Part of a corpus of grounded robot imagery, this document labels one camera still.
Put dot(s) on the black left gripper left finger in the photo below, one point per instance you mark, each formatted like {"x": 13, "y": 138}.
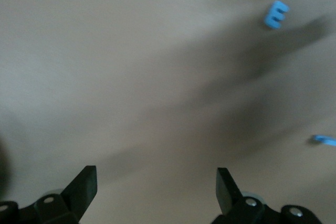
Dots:
{"x": 84, "y": 187}

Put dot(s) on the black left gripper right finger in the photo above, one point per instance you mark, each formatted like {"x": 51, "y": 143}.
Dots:
{"x": 227, "y": 190}

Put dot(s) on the light blue three-pronged foam letter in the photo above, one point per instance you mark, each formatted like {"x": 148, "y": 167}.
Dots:
{"x": 271, "y": 17}

